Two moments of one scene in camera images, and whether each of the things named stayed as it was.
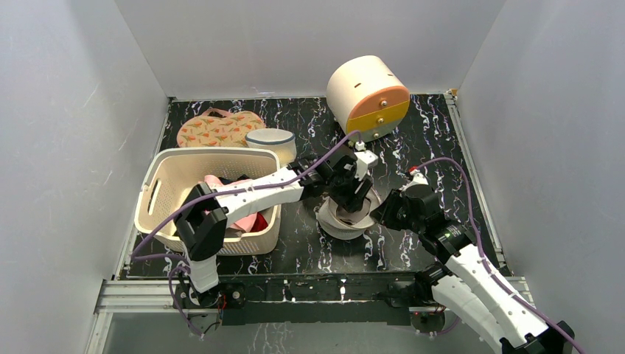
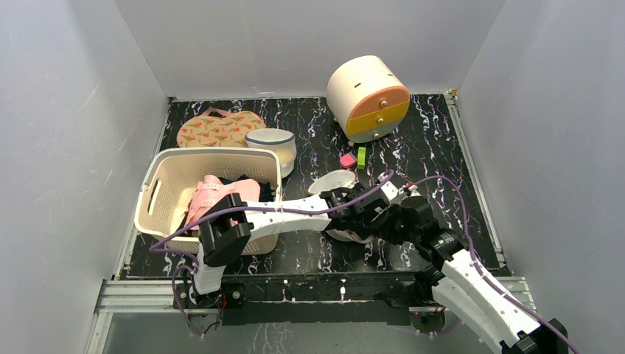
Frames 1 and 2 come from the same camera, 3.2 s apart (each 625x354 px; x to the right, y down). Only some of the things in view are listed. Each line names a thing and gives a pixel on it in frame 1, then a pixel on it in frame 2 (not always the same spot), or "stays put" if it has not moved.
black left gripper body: x=347 y=192 → x=365 y=226
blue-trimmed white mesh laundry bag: x=280 y=141 stays put
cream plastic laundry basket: x=170 y=173 stays put
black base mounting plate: x=306 y=299 stays put
